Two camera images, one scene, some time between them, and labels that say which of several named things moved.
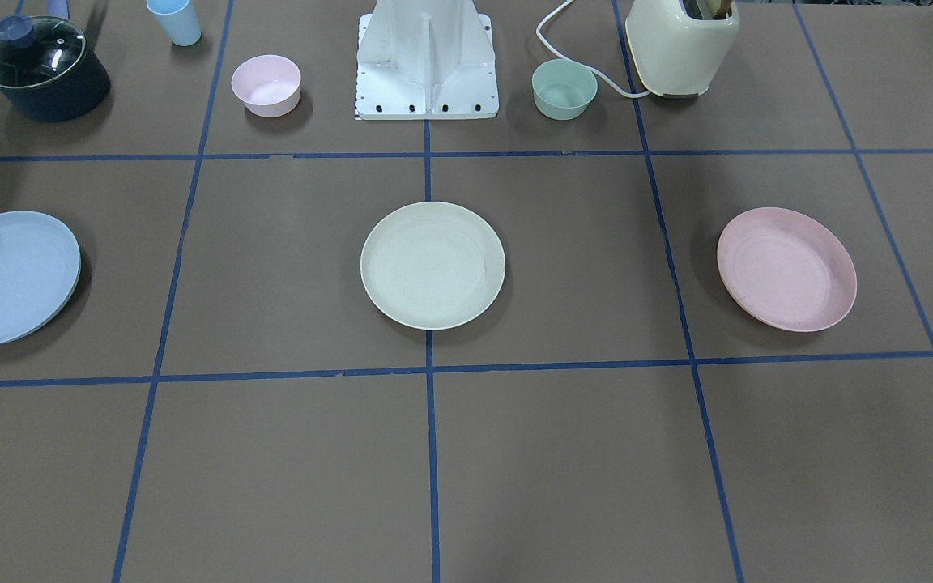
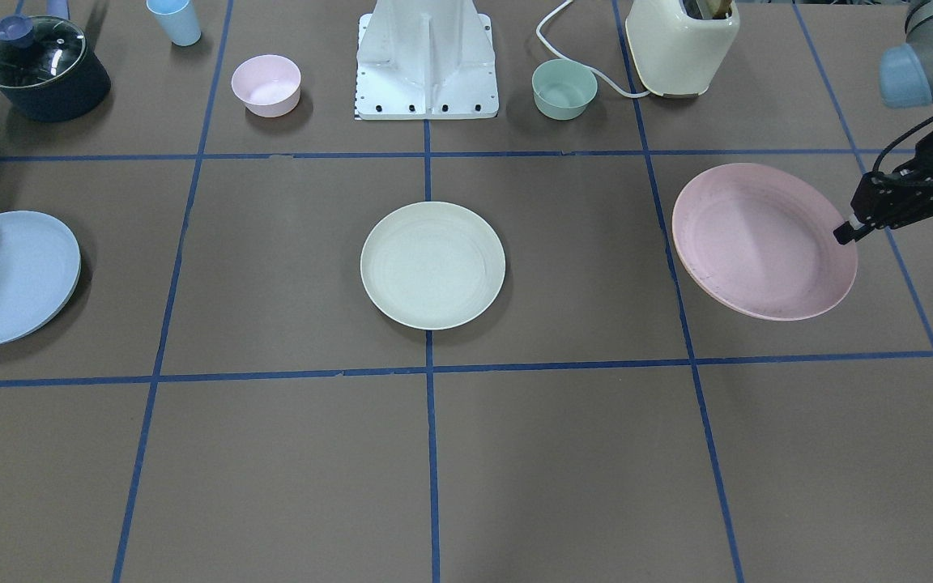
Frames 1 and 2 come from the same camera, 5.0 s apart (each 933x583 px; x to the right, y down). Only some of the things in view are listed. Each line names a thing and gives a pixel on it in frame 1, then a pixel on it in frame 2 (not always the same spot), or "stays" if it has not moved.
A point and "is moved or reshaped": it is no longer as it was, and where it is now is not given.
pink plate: x=786 y=270 is moved or reshaped
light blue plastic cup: x=177 y=19 stays
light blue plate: x=11 y=276 stays
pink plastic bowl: x=269 y=86 stays
